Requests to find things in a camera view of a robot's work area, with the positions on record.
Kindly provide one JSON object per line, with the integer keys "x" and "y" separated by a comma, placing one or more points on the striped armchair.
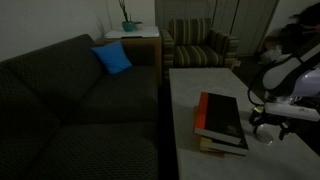
{"x": 192, "y": 43}

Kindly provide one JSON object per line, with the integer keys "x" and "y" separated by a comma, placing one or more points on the wooden side table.
{"x": 137, "y": 47}

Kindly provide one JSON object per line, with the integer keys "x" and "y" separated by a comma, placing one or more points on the dark grey fabric sofa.
{"x": 63, "y": 116}

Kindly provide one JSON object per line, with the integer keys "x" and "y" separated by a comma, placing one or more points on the white plastic bag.
{"x": 274, "y": 54}

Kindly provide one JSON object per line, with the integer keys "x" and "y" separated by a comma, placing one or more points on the small white plant pot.
{"x": 138, "y": 25}

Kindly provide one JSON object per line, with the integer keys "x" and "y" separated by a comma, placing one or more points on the lower stacked book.
{"x": 210, "y": 144}

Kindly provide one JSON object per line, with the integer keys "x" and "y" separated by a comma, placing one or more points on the teal plant pot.
{"x": 128, "y": 26}

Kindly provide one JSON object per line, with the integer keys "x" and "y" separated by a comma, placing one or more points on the grey top coffee table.
{"x": 287, "y": 159}

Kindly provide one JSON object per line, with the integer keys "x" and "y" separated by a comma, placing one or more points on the dark clutter pile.
{"x": 294, "y": 35}

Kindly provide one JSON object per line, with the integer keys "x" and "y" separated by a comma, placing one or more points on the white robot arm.
{"x": 286, "y": 82}

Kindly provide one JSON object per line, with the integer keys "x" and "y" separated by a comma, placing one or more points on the small silver jar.
{"x": 258, "y": 109}

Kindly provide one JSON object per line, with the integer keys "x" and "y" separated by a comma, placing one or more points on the blue throw pillow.
{"x": 112, "y": 57}

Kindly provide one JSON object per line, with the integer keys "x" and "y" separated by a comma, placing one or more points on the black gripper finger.
{"x": 284, "y": 131}
{"x": 256, "y": 128}

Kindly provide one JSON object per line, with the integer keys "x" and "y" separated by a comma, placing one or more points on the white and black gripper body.
{"x": 259, "y": 118}

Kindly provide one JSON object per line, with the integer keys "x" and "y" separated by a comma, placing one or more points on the black book with orange spine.
{"x": 217, "y": 117}

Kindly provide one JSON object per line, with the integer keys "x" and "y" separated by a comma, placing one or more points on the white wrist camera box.
{"x": 292, "y": 111}

